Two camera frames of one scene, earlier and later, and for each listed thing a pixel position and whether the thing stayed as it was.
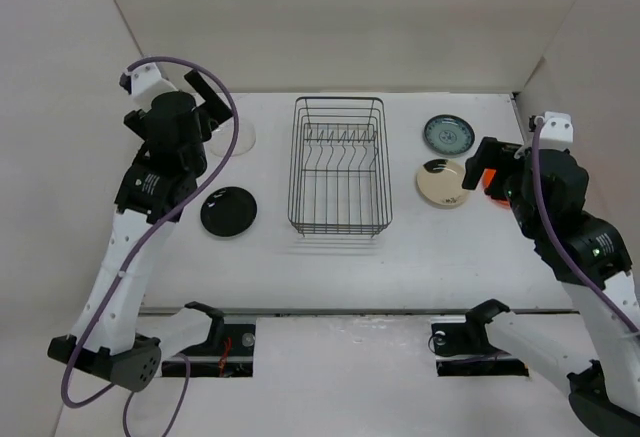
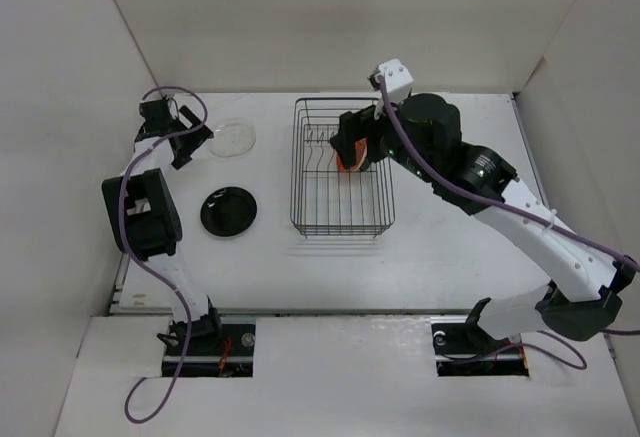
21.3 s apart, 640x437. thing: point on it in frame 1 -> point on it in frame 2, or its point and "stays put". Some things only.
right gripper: [490, 153] -> [351, 125]
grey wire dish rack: [339, 178] stays put
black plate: [228, 211] stays put
